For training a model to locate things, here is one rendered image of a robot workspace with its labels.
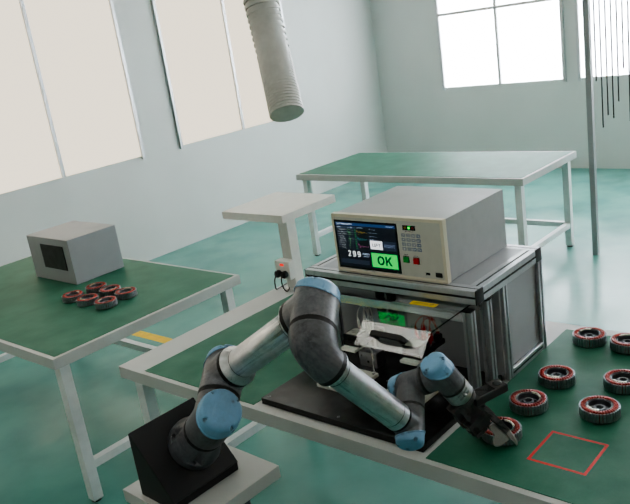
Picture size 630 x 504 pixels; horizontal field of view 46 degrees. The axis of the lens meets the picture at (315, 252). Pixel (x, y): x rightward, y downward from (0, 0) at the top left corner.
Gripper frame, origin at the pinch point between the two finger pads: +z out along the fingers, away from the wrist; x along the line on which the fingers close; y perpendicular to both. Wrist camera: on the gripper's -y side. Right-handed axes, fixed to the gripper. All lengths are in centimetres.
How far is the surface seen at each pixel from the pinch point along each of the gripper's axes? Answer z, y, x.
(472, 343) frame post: -12.8, -14.9, -19.5
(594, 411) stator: 10.6, -21.5, 10.3
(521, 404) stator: 4.2, -10.9, -5.6
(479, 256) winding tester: -19, -40, -38
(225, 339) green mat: -20, 35, -128
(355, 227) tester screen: -47, -20, -61
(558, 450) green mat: 4.7, -5.2, 14.5
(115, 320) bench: -37, 65, -190
